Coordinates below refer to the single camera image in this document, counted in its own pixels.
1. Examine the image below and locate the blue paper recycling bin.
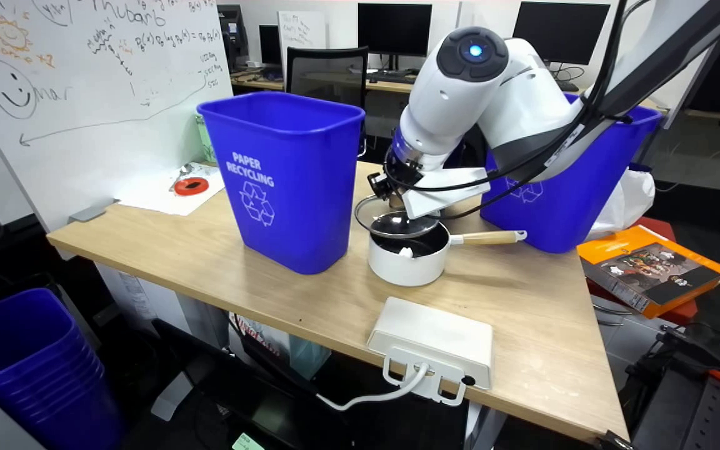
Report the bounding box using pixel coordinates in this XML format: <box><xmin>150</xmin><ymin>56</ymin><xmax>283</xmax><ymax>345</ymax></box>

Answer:
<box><xmin>195</xmin><ymin>90</ymin><xmax>368</xmax><ymax>277</ymax></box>
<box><xmin>480</xmin><ymin>92</ymin><xmax>667</xmax><ymax>255</ymax></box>

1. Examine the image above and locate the white power cable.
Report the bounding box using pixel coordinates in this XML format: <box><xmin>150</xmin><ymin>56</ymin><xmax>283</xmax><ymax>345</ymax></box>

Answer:
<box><xmin>316</xmin><ymin>362</ymin><xmax>430</xmax><ymax>416</ymax></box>

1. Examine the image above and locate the wooden office desk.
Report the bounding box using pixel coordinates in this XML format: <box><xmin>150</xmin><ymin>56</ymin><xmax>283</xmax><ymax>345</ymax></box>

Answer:
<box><xmin>231</xmin><ymin>70</ymin><xmax>720</xmax><ymax>127</ymax></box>

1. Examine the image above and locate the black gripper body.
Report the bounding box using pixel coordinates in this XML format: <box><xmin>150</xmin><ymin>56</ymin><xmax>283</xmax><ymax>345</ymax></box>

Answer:
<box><xmin>378</xmin><ymin>142</ymin><xmax>425</xmax><ymax>195</ymax></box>

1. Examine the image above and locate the white pot with wooden handle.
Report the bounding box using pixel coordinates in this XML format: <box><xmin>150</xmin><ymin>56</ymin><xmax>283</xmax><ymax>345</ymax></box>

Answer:
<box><xmin>366</xmin><ymin>217</ymin><xmax>531</xmax><ymax>291</ymax></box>

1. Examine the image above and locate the small black computer monitor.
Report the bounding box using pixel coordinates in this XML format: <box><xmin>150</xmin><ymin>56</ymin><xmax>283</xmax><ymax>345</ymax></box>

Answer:
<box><xmin>256</xmin><ymin>24</ymin><xmax>285</xmax><ymax>70</ymax></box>

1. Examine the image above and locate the wide black computer monitor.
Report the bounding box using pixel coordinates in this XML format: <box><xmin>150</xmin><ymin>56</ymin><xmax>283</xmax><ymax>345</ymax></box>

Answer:
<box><xmin>512</xmin><ymin>0</ymin><xmax>613</xmax><ymax>86</ymax></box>

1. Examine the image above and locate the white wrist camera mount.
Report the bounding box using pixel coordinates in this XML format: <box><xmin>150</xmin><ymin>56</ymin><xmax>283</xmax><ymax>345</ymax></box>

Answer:
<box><xmin>405</xmin><ymin>165</ymin><xmax>492</xmax><ymax>224</ymax></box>

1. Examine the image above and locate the white looped cable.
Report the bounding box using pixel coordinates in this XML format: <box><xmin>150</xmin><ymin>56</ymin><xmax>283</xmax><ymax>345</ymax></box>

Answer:
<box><xmin>380</xmin><ymin>356</ymin><xmax>473</xmax><ymax>410</ymax></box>

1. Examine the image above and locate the red tape roll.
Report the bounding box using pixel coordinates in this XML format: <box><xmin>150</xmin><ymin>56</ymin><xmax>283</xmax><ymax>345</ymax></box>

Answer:
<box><xmin>172</xmin><ymin>175</ymin><xmax>213</xmax><ymax>200</ymax></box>

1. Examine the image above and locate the stack of blue bins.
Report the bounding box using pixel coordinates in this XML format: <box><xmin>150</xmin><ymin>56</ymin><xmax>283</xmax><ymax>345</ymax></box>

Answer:
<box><xmin>0</xmin><ymin>285</ymin><xmax>128</xmax><ymax>450</ymax></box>

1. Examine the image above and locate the whiteboard with smiley drawing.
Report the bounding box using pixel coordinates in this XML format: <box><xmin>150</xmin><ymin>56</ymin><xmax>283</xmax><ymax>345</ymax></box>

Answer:
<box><xmin>0</xmin><ymin>0</ymin><xmax>236</xmax><ymax>235</ymax></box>

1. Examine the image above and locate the small white whiteboard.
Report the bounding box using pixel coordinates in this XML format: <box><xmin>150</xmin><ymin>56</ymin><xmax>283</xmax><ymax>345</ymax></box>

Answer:
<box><xmin>278</xmin><ymin>7</ymin><xmax>331</xmax><ymax>56</ymax></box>

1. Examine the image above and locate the glass lid with metal rim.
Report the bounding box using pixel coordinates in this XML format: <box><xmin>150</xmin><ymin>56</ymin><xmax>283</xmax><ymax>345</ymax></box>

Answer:
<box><xmin>353</xmin><ymin>194</ymin><xmax>446</xmax><ymax>245</ymax></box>

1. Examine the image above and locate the grey whiteboard eraser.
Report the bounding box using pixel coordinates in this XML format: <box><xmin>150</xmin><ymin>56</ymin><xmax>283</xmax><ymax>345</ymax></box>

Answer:
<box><xmin>67</xmin><ymin>195</ymin><xmax>122</xmax><ymax>225</ymax></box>

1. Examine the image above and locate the large black computer monitor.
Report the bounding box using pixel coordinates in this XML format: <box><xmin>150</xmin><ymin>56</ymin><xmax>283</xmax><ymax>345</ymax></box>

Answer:
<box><xmin>356</xmin><ymin>0</ymin><xmax>435</xmax><ymax>72</ymax></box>

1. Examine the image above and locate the orange black book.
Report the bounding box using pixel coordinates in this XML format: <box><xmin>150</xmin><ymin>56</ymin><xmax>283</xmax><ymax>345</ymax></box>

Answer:
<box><xmin>575</xmin><ymin>224</ymin><xmax>720</xmax><ymax>320</ymax></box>

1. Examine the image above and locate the white electronics box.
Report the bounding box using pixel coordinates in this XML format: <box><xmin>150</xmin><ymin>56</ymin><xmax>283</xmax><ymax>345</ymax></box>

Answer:
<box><xmin>366</xmin><ymin>296</ymin><xmax>495</xmax><ymax>395</ymax></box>

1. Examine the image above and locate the green plastic bottle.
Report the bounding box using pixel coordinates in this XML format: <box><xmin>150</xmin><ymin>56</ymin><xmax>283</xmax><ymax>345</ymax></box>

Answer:
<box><xmin>195</xmin><ymin>116</ymin><xmax>216</xmax><ymax>167</ymax></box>

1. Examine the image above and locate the black mesh office chair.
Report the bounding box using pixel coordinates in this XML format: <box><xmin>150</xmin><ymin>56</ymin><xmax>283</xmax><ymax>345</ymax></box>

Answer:
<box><xmin>285</xmin><ymin>46</ymin><xmax>372</xmax><ymax>116</ymax></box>

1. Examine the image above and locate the white plastic bag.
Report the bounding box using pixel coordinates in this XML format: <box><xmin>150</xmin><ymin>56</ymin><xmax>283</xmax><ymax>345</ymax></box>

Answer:
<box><xmin>586</xmin><ymin>162</ymin><xmax>657</xmax><ymax>244</ymax></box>

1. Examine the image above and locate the white paper sheet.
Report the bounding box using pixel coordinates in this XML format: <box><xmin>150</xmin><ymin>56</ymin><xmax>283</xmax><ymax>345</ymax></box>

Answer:
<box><xmin>112</xmin><ymin>160</ymin><xmax>231</xmax><ymax>221</ymax></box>

